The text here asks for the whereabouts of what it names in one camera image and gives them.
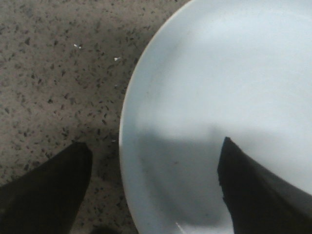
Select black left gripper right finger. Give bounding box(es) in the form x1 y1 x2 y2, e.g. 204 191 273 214
217 137 312 234

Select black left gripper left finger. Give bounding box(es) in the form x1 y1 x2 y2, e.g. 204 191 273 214
0 142 93 234

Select light blue round plate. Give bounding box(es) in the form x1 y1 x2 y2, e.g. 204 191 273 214
119 0 312 234

